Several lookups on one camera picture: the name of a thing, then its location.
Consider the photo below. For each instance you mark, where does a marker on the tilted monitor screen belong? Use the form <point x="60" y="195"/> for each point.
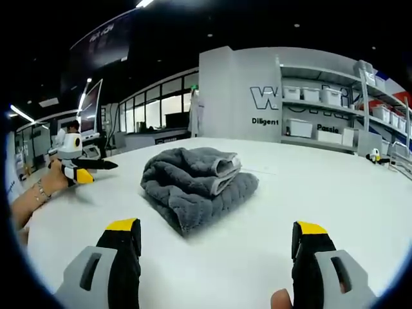
<point x="90" y="107"/>

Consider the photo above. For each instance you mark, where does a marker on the grey towel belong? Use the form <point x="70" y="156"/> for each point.
<point x="190" y="190"/>

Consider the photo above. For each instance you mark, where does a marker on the spare hand-held gripper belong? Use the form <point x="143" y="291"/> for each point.
<point x="375" y="157"/>

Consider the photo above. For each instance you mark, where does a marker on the grey metal shelving rack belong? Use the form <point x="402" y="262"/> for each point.
<point x="359" y="96"/>

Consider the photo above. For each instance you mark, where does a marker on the person's right hand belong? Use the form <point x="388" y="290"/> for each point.
<point x="282" y="300"/>

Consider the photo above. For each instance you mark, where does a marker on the hanging white coat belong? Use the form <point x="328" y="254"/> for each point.
<point x="196" y="111"/>

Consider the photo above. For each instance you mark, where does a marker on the row of white storage bins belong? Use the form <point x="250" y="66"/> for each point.
<point x="330" y="96"/>

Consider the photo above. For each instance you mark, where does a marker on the person's left hand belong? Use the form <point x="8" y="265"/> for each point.
<point x="57" y="179"/>

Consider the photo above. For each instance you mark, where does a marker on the large overhead display screen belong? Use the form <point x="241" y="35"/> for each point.
<point x="103" y="42"/>

